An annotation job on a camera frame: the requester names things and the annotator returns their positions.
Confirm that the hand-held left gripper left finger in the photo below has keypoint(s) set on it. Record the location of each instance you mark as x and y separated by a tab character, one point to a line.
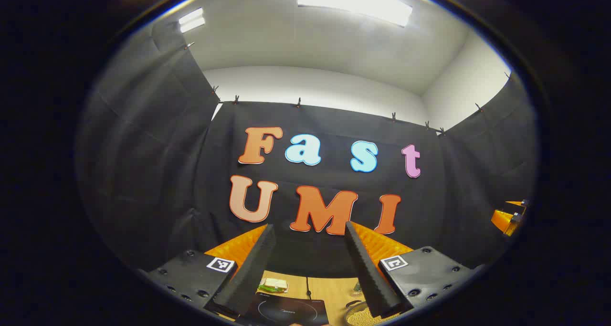
253	268

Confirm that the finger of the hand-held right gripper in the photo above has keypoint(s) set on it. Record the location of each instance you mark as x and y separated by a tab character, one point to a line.
505	222
515	204

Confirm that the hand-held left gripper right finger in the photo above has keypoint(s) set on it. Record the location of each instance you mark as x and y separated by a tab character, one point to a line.
367	268

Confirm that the pile of yellow soybeans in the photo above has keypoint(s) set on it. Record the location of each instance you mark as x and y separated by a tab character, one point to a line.
360	319

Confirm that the black induction cooktop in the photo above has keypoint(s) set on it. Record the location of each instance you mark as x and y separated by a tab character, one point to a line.
286	311

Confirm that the sandwich with lettuce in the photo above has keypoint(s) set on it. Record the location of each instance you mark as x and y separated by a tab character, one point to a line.
273	285

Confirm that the row of cloth clips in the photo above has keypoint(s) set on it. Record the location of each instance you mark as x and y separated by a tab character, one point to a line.
298	102

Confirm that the small ceiling light panel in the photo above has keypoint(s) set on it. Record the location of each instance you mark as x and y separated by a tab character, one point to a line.
192	20

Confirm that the large ceiling light panel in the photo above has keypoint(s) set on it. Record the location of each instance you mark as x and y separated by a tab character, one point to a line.
353	1

